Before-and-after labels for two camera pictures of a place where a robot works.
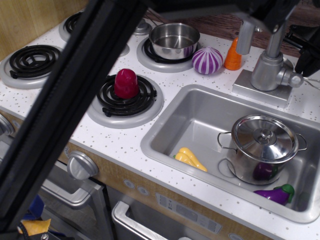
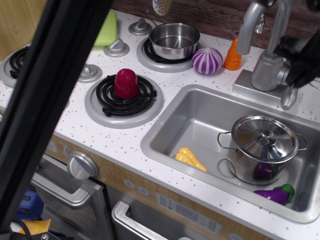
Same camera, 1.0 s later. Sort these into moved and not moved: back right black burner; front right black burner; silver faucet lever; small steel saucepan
Moved: silver faucet lever
Not moved: small steel saucepan; front right black burner; back right black burner
